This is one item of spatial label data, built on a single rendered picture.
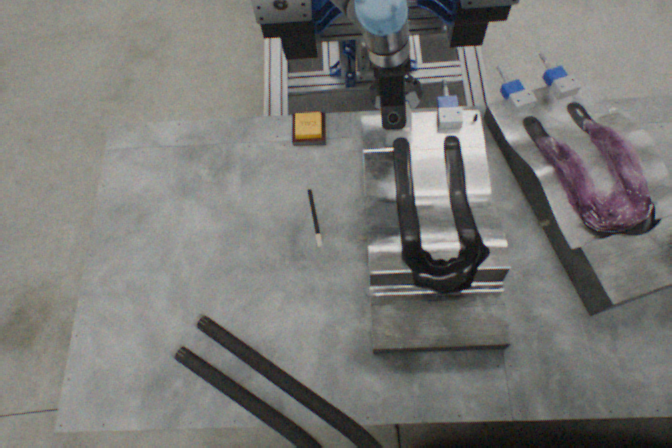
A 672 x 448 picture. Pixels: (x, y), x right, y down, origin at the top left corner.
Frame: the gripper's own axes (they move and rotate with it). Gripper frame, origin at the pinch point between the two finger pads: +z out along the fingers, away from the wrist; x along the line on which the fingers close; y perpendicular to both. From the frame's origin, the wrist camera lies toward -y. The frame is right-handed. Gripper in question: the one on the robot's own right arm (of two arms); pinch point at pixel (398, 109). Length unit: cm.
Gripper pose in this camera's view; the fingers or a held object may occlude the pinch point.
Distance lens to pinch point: 112.8
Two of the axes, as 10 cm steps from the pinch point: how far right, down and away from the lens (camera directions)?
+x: -9.8, 0.9, 1.7
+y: -0.4, -9.6, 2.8
